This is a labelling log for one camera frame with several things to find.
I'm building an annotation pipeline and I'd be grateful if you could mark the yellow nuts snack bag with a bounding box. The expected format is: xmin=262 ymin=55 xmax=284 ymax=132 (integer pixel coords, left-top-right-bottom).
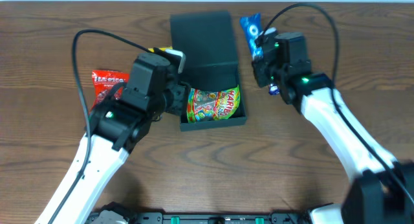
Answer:
xmin=147 ymin=46 xmax=173 ymax=52

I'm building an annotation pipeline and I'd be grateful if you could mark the blue Oreo cookie pack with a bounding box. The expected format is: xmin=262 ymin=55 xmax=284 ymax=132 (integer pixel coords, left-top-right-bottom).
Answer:
xmin=239 ymin=13 xmax=263 ymax=60

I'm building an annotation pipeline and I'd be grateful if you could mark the red Maltesers bag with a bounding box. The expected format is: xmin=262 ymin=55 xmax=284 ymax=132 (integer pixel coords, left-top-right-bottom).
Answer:
xmin=91 ymin=69 xmax=129 ymax=109

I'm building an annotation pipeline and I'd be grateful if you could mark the colourful Haribo gummy bag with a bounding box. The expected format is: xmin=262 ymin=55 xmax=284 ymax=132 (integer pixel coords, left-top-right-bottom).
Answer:
xmin=186 ymin=86 xmax=241 ymax=123

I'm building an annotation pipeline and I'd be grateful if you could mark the black gift box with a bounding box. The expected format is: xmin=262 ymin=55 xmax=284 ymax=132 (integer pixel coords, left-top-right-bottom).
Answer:
xmin=169 ymin=10 xmax=248 ymax=133

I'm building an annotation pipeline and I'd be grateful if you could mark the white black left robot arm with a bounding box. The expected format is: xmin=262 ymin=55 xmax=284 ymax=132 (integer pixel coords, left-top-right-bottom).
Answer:
xmin=37 ymin=49 xmax=190 ymax=223

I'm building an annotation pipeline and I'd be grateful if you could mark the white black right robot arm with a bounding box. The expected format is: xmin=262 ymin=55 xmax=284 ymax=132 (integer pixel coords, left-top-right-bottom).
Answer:
xmin=252 ymin=30 xmax=413 ymax=223

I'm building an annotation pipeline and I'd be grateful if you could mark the purple Dairy Milk bar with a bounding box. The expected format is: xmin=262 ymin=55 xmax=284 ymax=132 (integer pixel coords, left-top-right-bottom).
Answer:
xmin=268 ymin=83 xmax=279 ymax=96

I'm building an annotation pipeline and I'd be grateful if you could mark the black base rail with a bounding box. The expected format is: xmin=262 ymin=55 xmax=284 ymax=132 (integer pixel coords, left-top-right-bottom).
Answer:
xmin=87 ymin=203 xmax=311 ymax=224

